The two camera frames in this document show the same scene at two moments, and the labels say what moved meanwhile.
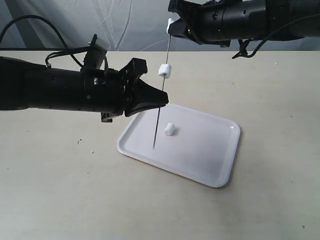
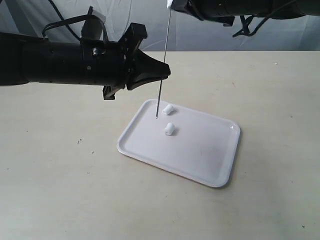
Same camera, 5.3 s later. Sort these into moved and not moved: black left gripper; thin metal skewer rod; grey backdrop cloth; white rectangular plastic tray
Moved: thin metal skewer rod; black left gripper
Not moved: grey backdrop cloth; white rectangular plastic tray
